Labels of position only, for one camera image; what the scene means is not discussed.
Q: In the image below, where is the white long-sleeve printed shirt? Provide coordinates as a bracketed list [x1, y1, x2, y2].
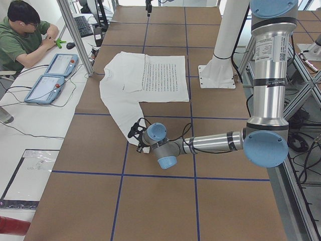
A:
[99, 52, 189, 136]

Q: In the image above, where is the green plastic tool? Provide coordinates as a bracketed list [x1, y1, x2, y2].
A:
[55, 39, 67, 49]

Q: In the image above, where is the seated person green shirt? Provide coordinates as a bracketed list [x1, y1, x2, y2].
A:
[1, 1, 59, 73]

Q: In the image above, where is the aluminium side frame rail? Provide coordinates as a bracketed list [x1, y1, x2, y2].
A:
[240, 32, 321, 241]

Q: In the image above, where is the red cylinder object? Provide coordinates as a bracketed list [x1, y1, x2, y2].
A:
[0, 216, 31, 236]

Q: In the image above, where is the upper blue teach pendant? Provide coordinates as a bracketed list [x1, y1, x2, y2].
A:
[45, 53, 79, 77]

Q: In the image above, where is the aluminium frame post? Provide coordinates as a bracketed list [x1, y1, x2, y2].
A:
[57, 0, 93, 77]

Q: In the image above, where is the black computer keyboard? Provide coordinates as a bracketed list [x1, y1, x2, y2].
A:
[74, 16, 93, 38]

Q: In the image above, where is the blue teach pendant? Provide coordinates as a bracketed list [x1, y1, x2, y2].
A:
[24, 75, 65, 104]
[45, 53, 79, 77]

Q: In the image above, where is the white camera mast pedestal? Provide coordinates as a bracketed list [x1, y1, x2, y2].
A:
[198, 0, 250, 89]

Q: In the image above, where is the clear plastic sheet sleeve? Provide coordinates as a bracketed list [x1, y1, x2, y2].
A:
[1, 149, 59, 210]

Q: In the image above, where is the lower blue teach pendant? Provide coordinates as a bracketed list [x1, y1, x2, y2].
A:
[24, 75, 65, 104]

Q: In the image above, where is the black computer mouse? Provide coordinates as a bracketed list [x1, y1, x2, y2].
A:
[66, 42, 75, 50]

